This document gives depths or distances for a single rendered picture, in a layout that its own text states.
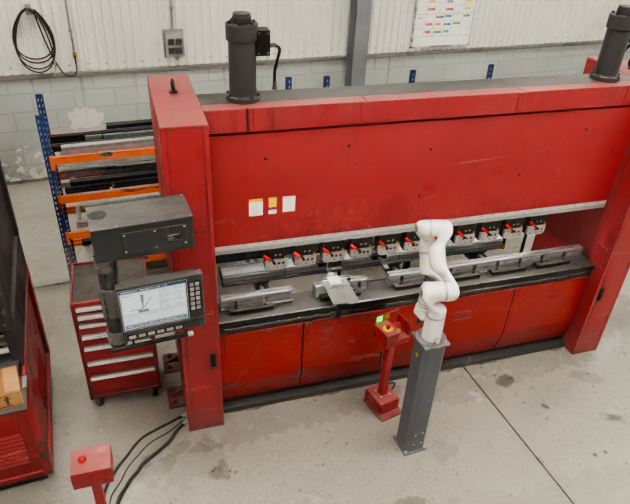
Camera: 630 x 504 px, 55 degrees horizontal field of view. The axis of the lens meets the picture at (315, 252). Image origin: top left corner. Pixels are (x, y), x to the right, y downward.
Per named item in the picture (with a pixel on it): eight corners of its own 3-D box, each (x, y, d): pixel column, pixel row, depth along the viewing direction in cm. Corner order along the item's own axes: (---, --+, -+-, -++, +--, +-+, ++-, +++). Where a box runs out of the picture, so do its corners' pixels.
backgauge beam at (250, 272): (222, 288, 430) (222, 276, 424) (219, 277, 441) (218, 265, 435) (504, 248, 492) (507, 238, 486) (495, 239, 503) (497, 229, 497)
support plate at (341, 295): (333, 305, 402) (333, 304, 402) (321, 282, 423) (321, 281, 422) (358, 301, 407) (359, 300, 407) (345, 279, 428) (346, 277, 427)
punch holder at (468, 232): (454, 245, 437) (458, 225, 428) (449, 239, 444) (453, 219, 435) (473, 243, 441) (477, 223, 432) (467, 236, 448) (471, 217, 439)
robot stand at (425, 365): (426, 449, 429) (450, 344, 374) (404, 456, 424) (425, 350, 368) (414, 430, 443) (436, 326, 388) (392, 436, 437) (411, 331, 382)
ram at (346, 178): (211, 256, 381) (204, 137, 337) (209, 249, 388) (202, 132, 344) (604, 207, 462) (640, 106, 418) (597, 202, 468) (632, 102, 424)
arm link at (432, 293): (448, 320, 364) (455, 289, 351) (418, 322, 361) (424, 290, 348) (442, 308, 374) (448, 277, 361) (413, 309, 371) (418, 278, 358)
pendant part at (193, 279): (124, 343, 326) (115, 290, 306) (121, 329, 335) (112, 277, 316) (206, 325, 342) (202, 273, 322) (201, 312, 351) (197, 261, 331)
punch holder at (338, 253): (323, 263, 410) (324, 242, 401) (319, 256, 417) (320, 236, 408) (343, 260, 414) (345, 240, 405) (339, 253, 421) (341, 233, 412)
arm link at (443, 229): (430, 303, 362) (456, 302, 364) (436, 300, 350) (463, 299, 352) (422, 222, 373) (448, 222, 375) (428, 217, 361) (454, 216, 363)
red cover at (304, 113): (204, 135, 335) (203, 111, 327) (202, 128, 343) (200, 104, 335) (643, 104, 415) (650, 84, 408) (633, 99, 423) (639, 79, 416)
